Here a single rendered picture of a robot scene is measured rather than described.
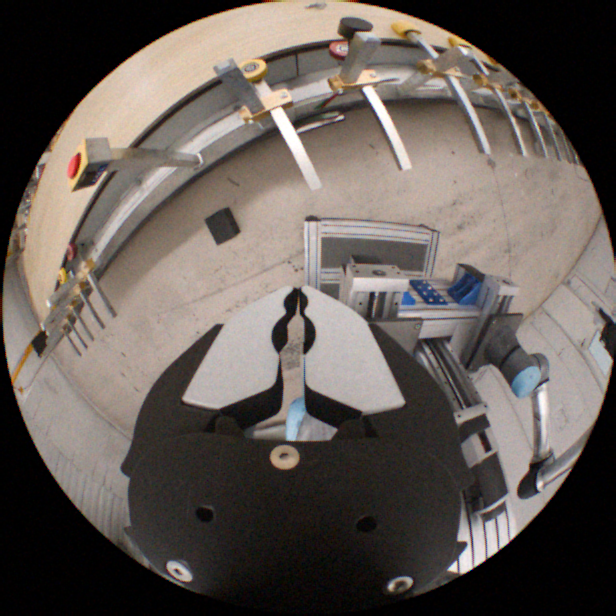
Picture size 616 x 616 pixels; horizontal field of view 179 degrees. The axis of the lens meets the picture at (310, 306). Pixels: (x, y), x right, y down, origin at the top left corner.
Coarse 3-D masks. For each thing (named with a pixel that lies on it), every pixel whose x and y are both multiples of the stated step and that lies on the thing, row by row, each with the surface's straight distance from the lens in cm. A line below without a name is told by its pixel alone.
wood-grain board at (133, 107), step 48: (288, 0) 100; (336, 0) 101; (144, 48) 116; (192, 48) 86; (240, 48) 74; (288, 48) 70; (96, 96) 124; (144, 96) 84; (48, 192) 151; (96, 192) 94; (48, 240) 151; (48, 288) 176
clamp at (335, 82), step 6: (366, 72) 69; (372, 72) 70; (330, 78) 66; (336, 78) 65; (360, 78) 67; (366, 78) 67; (372, 78) 68; (378, 78) 69; (330, 84) 67; (336, 84) 64; (342, 84) 64; (348, 84) 65; (354, 84) 65; (360, 84) 66
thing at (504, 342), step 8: (504, 328) 80; (512, 328) 85; (496, 336) 78; (504, 336) 79; (512, 336) 80; (488, 344) 79; (496, 344) 78; (504, 344) 78; (512, 344) 78; (488, 352) 80; (496, 352) 78; (504, 352) 77; (512, 352) 77; (488, 360) 84; (496, 360) 79; (504, 360) 77
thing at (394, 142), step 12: (336, 60) 75; (372, 96) 66; (372, 108) 65; (384, 108) 65; (384, 120) 63; (384, 132) 64; (396, 132) 63; (396, 144) 62; (396, 156) 62; (408, 168) 63
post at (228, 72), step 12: (228, 60) 41; (216, 72) 40; (228, 72) 40; (240, 72) 42; (228, 84) 43; (240, 84) 45; (240, 96) 50; (252, 96) 52; (252, 108) 58; (264, 108) 61; (264, 120) 69
